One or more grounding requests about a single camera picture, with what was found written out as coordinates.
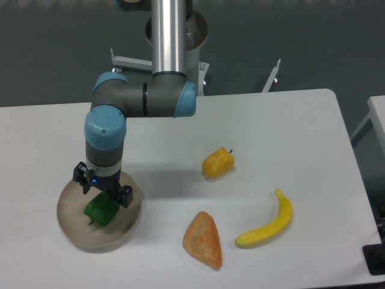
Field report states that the yellow toy bell pepper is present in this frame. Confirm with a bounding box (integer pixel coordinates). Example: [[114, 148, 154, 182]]
[[202, 147, 235, 179]]

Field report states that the orange toy croissant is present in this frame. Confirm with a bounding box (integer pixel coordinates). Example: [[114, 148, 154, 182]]
[[182, 211, 223, 270]]

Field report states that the green toy bell pepper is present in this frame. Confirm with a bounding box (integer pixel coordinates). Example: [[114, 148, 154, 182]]
[[84, 191, 119, 226]]

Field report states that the black device at edge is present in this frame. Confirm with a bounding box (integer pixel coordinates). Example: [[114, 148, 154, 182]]
[[362, 204, 385, 276]]

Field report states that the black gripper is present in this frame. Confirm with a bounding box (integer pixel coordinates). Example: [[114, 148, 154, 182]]
[[73, 161, 133, 208]]

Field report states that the beige round plate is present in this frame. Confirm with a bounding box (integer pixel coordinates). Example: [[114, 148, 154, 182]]
[[57, 172, 142, 253]]

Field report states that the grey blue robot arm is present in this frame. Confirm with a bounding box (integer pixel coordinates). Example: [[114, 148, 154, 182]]
[[73, 1, 197, 208]]

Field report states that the yellow toy banana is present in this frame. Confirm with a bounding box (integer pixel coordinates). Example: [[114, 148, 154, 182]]
[[235, 189, 293, 248]]

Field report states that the white side table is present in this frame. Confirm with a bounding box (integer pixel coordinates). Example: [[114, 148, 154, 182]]
[[350, 95, 385, 152]]

